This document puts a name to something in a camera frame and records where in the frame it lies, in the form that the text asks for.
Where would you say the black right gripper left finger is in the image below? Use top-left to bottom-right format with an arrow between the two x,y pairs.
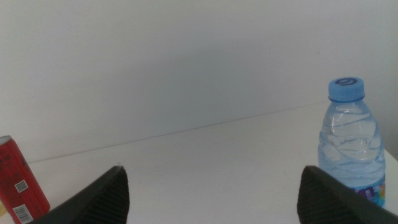
30,166 -> 131,224

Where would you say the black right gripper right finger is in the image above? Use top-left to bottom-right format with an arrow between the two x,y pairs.
297,165 -> 398,224

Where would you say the clear water bottle blue cap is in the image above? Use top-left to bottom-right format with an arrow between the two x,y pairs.
317,77 -> 386,208

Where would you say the red drink can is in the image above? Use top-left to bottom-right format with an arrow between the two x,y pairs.
0,135 -> 51,224

